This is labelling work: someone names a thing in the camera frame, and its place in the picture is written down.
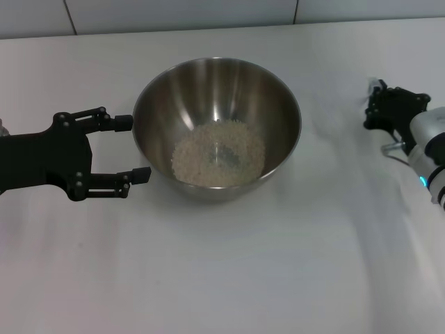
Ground stainless steel mixing bowl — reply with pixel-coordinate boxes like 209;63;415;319
131;56;302;205

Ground silver cable connector plug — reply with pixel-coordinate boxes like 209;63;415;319
380;140;406;154

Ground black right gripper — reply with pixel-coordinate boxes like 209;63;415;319
363;79;432;151

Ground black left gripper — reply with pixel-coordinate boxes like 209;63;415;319
0;106;152;202

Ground white rice grains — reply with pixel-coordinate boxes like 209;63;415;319
170;119;267;186

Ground grey right arm cable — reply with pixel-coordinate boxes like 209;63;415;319
389;151;413;165

